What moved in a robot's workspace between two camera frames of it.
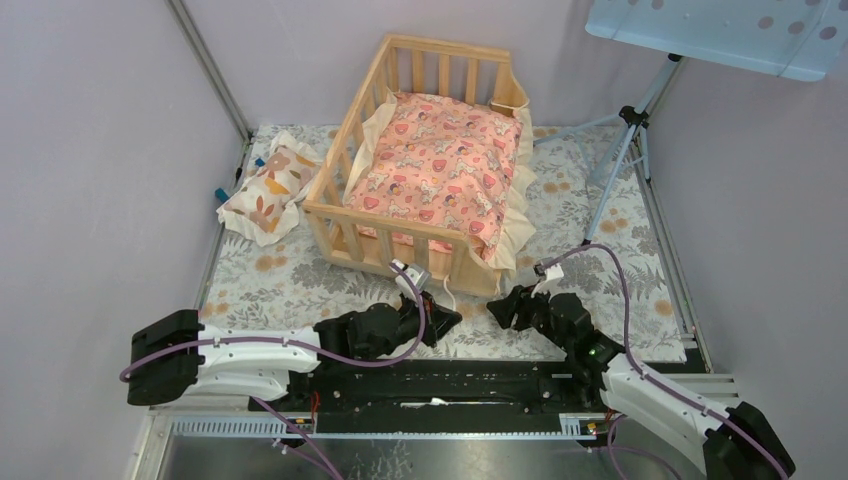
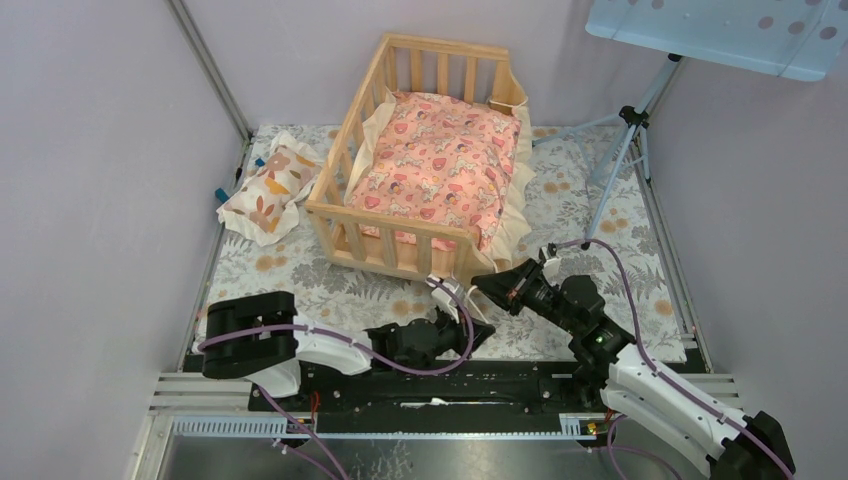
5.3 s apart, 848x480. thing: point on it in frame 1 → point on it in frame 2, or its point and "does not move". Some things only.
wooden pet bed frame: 453,262 does not move
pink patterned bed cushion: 452,165 does not move
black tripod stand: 637,120 does not move
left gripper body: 409,328 → 453,335
